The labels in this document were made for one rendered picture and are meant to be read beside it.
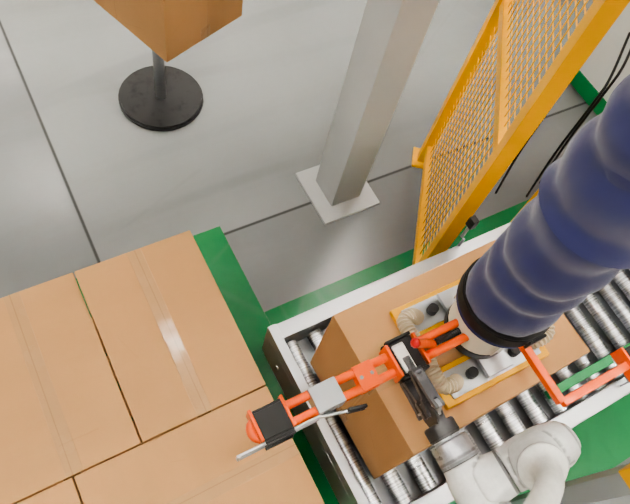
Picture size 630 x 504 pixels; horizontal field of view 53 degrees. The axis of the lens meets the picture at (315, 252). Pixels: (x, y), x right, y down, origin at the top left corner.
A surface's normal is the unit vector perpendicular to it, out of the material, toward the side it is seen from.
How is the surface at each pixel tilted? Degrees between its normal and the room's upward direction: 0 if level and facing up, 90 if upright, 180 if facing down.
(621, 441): 0
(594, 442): 0
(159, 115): 0
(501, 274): 69
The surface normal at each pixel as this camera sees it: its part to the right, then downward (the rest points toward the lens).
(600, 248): -0.31, 0.47
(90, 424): 0.16, -0.46
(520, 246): -0.89, 0.04
